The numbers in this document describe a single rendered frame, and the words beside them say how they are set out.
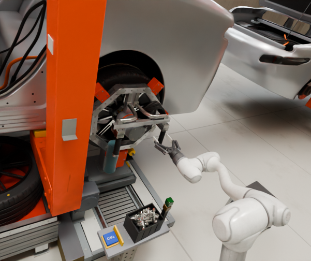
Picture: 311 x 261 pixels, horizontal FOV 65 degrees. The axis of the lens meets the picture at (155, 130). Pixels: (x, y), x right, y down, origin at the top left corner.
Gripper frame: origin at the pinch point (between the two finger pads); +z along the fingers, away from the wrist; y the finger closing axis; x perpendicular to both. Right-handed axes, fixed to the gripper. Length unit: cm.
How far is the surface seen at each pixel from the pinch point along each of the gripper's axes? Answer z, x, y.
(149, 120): 1.8, 15.1, -12.8
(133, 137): 6.0, -0.8, -18.9
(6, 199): 6, -33, -96
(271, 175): -16, -83, 193
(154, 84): 21.8, 30.9, -1.2
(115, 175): 26, -60, -13
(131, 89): 20.4, 28.2, -19.7
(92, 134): 20.2, -5.5, -42.1
